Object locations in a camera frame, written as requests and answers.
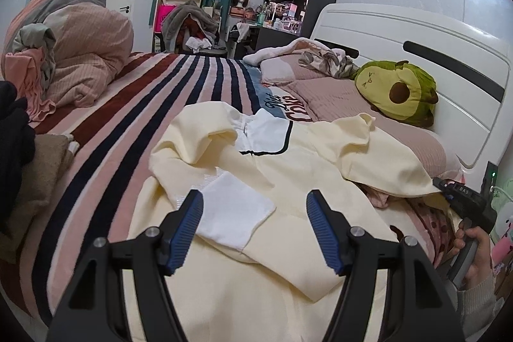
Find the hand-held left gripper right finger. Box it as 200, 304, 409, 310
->
305, 190, 467, 342

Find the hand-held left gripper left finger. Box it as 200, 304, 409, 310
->
45, 189, 205, 342

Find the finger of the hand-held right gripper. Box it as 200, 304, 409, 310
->
432, 178, 454, 203

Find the cream garment with white collar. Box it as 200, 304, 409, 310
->
127, 102, 435, 342

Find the person's right forearm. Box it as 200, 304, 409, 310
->
455, 272, 500, 342

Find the grey clothes pile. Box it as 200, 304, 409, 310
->
161, 1, 221, 54

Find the person's right hand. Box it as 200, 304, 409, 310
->
454, 227, 493, 290

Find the pale green plush toy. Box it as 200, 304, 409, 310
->
491, 178, 513, 216

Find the pink dotted cloth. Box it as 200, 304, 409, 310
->
405, 198, 457, 258

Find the green avocado plush toy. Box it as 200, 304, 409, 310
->
353, 61, 439, 128

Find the striped blanket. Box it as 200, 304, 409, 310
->
0, 52, 317, 327

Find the pink quilted pillow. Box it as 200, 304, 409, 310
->
281, 57, 464, 182

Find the brown fleece cloth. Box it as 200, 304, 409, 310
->
0, 134, 77, 266

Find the white headboard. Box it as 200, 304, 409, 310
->
310, 3, 513, 171

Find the pale pink pillow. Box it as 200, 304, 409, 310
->
260, 55, 307, 87

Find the patterned crumpled cloth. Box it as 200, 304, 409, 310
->
299, 47, 359, 80

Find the white fleece blanket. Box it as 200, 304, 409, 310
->
244, 38, 321, 66

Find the black cloth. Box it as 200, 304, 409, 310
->
0, 81, 37, 234

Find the cluttered dark desk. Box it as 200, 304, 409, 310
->
228, 21, 307, 58

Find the bright pink box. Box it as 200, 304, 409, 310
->
156, 4, 177, 34

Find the pink bundled duvet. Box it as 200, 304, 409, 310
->
5, 0, 135, 108

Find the pink ruffled cloth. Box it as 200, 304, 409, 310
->
1, 47, 57, 122

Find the grey crumpled cloth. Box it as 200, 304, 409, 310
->
12, 23, 57, 98

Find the white cable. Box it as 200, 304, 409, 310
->
493, 186, 513, 204

